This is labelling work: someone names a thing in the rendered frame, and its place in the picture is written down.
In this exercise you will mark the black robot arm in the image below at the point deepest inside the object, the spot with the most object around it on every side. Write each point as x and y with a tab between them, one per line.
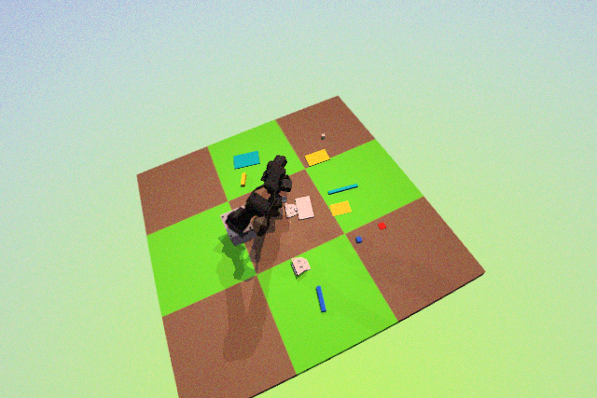
257	205

